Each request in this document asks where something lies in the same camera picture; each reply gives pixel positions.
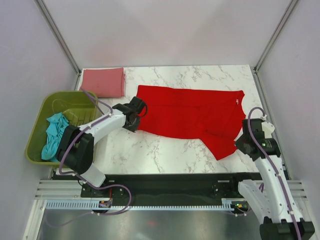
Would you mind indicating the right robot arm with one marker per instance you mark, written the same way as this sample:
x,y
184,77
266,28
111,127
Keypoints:
x,y
273,204

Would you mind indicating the red t shirt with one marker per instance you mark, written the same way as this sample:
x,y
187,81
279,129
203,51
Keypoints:
x,y
212,116

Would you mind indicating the folded pink t shirt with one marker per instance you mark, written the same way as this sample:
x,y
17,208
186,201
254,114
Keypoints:
x,y
104,83

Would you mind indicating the teal t shirt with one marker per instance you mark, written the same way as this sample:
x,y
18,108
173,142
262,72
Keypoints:
x,y
57,125

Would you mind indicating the right aluminium frame post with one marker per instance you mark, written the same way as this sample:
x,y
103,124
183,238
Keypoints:
x,y
276,34

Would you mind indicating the aluminium frame post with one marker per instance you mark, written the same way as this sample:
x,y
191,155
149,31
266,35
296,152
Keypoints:
x,y
276,34
57,34

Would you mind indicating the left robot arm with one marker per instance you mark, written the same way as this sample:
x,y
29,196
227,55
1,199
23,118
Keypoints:
x,y
76,148

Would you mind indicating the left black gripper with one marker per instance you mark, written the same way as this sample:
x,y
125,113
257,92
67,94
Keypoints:
x,y
134,128

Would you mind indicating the left aluminium frame post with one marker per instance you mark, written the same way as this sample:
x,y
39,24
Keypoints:
x,y
57,34

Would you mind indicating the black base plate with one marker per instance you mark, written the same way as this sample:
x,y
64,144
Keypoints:
x,y
170,189

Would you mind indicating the white slotted cable duct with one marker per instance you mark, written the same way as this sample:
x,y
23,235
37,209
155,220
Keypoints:
x,y
99,205

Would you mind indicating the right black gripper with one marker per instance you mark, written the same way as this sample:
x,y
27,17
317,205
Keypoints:
x,y
238,144

